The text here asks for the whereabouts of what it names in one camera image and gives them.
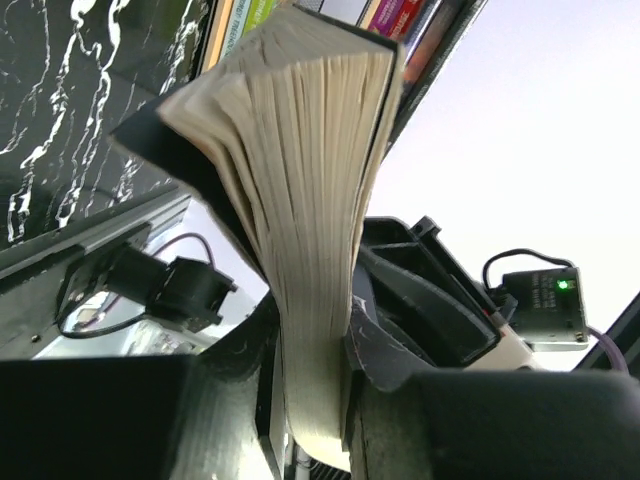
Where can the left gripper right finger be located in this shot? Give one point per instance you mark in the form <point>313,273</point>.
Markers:
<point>409,420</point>

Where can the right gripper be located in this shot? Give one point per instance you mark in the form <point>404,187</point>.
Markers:
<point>423,297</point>

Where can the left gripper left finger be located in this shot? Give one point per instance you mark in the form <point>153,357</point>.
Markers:
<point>214,415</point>

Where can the blue 1984 book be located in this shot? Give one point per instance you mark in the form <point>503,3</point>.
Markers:
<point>283,140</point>

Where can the purple 117-storey treehouse book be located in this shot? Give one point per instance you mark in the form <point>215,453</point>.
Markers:
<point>390,18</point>

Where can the lime green cartoon book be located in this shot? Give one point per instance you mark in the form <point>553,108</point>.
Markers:
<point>245,15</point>

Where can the wooden wire shelf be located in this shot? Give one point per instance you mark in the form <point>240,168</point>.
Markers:
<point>429,43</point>

